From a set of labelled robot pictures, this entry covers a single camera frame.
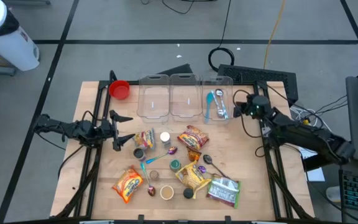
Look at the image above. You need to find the small brown snack packet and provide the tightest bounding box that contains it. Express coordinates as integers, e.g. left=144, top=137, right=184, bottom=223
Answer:
left=186, top=146, right=203, bottom=162

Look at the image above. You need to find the green red noodle pack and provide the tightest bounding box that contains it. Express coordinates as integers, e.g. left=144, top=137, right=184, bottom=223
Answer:
left=206, top=175, right=242, bottom=209

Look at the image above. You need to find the green lid herb jar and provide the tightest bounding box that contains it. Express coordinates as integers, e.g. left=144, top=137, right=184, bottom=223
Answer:
left=169, top=159, right=182, bottom=173

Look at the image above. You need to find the silver spoon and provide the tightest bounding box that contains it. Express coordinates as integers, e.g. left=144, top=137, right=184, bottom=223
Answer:
left=210, top=90, right=226, bottom=119
left=214, top=88, right=230, bottom=121

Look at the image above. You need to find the clear plastic bin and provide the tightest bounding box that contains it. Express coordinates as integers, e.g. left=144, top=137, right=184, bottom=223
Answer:
left=169, top=73, right=204, bottom=123
left=201, top=75, right=234, bottom=125
left=136, top=73, right=172, bottom=123

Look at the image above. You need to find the black lid purple label jar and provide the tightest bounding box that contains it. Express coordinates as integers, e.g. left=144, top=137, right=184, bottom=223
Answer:
left=132, top=147, right=147, bottom=162

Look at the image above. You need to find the yellow Maruchan ramen pack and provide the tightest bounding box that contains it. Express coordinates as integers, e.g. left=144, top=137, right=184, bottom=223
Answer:
left=175, top=160, right=213, bottom=200

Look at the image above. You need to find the white trash can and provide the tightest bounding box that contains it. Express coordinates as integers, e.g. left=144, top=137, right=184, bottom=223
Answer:
left=0, top=0, right=40, bottom=72

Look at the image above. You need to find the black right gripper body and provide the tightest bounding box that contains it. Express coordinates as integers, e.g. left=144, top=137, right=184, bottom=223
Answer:
left=232, top=101, right=252, bottom=119

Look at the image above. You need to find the white lid seasoning jar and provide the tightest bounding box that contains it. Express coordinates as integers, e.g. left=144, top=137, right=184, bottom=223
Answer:
left=159, top=131, right=172, bottom=147

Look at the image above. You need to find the black perforated case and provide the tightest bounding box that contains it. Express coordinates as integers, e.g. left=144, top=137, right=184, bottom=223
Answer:
left=217, top=63, right=299, bottom=107

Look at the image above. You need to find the black flat panel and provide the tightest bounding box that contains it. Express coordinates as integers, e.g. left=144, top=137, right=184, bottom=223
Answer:
left=157, top=63, right=194, bottom=78

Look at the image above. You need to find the iridescent spoon blue handle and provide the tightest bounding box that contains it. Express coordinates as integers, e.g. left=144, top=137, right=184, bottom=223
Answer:
left=145, top=146, right=178, bottom=165

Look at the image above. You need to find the red orange noodle pack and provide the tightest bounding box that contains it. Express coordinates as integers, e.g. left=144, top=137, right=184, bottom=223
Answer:
left=177, top=124, right=210, bottom=151

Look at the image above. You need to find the white paper sheet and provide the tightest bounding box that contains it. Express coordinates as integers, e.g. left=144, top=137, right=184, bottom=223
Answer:
left=299, top=145, right=326, bottom=183

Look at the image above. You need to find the red bowl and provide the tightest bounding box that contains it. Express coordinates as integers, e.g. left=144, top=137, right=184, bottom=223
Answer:
left=108, top=79, right=131, bottom=101

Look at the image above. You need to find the yellow white noodle pack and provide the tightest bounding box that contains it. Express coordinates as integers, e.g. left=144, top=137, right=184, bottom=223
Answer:
left=133, top=128, right=157, bottom=151

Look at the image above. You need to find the black table frame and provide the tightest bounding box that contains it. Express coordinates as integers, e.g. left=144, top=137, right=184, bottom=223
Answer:
left=50, top=70, right=316, bottom=224

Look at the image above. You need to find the tan lid furikake jar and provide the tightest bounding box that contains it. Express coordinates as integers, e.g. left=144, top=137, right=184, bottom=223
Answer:
left=159, top=185, right=175, bottom=201

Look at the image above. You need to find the purple spoon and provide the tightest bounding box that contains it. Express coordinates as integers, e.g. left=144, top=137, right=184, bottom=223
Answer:
left=197, top=165, right=221, bottom=179

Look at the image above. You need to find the black coiled cable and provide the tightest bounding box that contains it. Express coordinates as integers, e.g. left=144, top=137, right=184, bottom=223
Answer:
left=208, top=0, right=236, bottom=73

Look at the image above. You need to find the white computer mouse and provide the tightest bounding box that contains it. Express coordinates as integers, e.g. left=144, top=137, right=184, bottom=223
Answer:
left=325, top=185, right=342, bottom=203

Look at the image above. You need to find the black spoon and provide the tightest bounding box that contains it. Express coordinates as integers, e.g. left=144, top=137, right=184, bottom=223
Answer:
left=203, top=154, right=230, bottom=180

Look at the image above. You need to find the orange Maruchan ramen pack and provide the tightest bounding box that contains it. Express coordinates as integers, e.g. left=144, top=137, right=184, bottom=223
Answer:
left=112, top=165, right=144, bottom=205

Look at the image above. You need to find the teal handled bronze spoon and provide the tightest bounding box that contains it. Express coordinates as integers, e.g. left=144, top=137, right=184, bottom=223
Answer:
left=139, top=162, right=157, bottom=197

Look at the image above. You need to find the yellow cable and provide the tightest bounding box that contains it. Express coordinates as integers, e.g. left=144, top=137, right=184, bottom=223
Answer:
left=263, top=0, right=288, bottom=70

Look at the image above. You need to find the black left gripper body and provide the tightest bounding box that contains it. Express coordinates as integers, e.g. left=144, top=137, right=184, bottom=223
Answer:
left=100, top=116, right=120, bottom=151

